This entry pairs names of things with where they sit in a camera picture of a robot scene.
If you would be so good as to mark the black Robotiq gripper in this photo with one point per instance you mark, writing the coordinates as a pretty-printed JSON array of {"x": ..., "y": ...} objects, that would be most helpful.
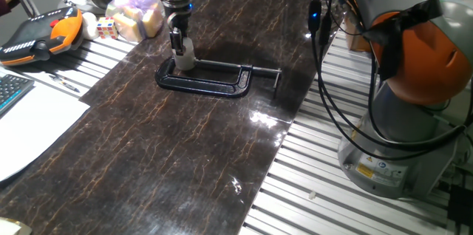
[{"x": 179, "y": 15}]

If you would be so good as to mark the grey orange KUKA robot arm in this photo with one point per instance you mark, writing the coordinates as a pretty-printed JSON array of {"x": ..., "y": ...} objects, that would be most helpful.
[{"x": 406, "y": 131}]

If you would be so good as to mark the small clear jar white contents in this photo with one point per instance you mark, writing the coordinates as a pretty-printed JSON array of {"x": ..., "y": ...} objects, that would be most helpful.
[{"x": 185, "y": 61}]

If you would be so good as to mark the plastic bag of sponges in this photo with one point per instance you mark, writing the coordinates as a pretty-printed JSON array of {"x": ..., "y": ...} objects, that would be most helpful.
[{"x": 136, "y": 13}]

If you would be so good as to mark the black metal C-clamp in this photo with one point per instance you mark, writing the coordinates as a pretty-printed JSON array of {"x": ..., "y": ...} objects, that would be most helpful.
[{"x": 203, "y": 87}]

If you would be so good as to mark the Rubik's cube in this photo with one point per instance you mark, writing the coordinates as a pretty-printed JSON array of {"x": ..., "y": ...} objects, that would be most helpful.
[{"x": 107, "y": 28}]

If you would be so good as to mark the white spool stand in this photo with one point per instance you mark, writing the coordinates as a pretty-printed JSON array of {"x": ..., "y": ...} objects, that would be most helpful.
[{"x": 79, "y": 2}]

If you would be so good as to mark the dark pen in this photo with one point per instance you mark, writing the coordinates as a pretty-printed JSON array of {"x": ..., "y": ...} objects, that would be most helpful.
[{"x": 64, "y": 84}]

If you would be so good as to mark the dark marble pattern mat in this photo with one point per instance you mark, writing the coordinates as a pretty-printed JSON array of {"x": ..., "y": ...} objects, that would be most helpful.
[{"x": 148, "y": 161}]

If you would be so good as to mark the orange black teach pendant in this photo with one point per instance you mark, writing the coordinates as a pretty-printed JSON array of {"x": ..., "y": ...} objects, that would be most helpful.
[{"x": 40, "y": 39}]

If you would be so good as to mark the open brown cardboard box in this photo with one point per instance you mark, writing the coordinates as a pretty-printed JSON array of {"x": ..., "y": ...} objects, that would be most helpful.
[{"x": 354, "y": 39}]

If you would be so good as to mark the large white paper sheet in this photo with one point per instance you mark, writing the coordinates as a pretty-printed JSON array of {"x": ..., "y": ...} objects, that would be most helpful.
[{"x": 33, "y": 128}]

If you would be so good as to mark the black computer keyboard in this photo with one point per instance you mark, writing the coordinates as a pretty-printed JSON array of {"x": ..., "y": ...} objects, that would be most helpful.
[{"x": 11, "y": 89}]

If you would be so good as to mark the small white scrap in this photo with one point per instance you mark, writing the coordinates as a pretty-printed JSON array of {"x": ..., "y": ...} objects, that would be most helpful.
[{"x": 312, "y": 194}]

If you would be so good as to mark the black power box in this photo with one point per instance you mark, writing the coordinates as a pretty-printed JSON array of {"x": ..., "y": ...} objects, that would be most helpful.
[{"x": 460, "y": 205}]

